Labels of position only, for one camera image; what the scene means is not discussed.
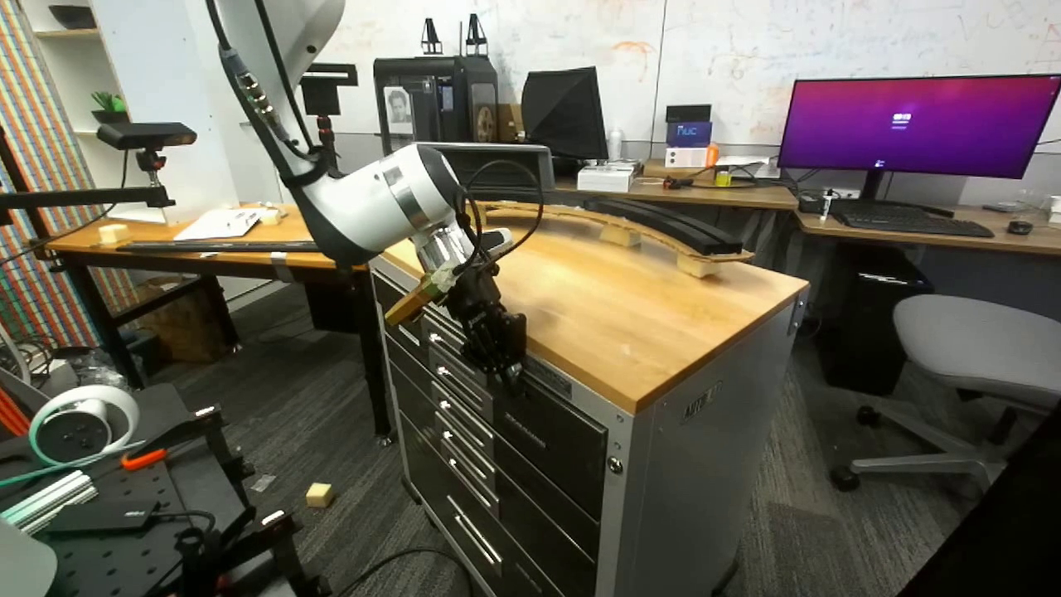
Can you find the curved wooden track model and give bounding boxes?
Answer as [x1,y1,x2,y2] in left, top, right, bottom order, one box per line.
[476,198,751,277]

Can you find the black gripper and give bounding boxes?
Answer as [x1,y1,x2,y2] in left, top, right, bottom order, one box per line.
[444,261,528,394]

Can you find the grey cabinet with wood top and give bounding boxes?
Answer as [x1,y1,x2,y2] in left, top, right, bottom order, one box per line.
[383,215,807,597]

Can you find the black computer tower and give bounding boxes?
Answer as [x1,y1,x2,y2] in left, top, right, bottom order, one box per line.
[814,242,931,394]

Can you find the black angled monitor back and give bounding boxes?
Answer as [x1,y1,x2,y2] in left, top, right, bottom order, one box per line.
[521,65,607,161]

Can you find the white tape roll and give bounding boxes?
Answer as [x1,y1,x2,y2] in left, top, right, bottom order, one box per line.
[31,384,139,463]

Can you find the black perforated board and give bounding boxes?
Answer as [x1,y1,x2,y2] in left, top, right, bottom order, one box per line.
[44,456,251,597]

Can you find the camera on black tripod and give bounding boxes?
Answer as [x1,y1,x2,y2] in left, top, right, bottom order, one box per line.
[303,64,359,146]

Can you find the purple screen monitor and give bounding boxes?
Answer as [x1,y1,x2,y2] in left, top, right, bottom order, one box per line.
[775,71,1056,196]

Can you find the white papers on desk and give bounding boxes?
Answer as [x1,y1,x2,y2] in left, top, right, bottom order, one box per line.
[178,207,257,242]

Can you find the wooden side desk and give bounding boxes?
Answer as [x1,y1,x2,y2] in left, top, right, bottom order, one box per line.
[44,207,392,442]

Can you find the black keyboard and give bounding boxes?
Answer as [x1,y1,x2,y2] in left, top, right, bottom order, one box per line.
[833,205,993,240]

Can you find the grey tool drawer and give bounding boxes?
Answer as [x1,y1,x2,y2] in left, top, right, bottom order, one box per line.
[383,306,614,472]

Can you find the small wooden block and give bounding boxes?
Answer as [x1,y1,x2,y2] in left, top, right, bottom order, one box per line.
[306,482,334,506]

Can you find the black camera on stand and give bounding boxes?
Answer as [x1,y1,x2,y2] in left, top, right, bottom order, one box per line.
[96,123,194,174]

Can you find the long wooden back desk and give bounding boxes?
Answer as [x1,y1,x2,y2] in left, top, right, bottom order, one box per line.
[551,161,1061,261]

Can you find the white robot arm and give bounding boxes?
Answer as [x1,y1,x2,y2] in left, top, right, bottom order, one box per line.
[206,0,528,389]

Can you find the grey office chair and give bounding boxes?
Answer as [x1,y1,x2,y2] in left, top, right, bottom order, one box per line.
[829,295,1061,489]

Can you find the black equipment cabinet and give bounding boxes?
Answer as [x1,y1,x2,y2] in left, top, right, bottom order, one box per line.
[374,56,498,152]

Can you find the blue white small box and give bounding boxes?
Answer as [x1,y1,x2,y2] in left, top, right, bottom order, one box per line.
[662,104,712,165]

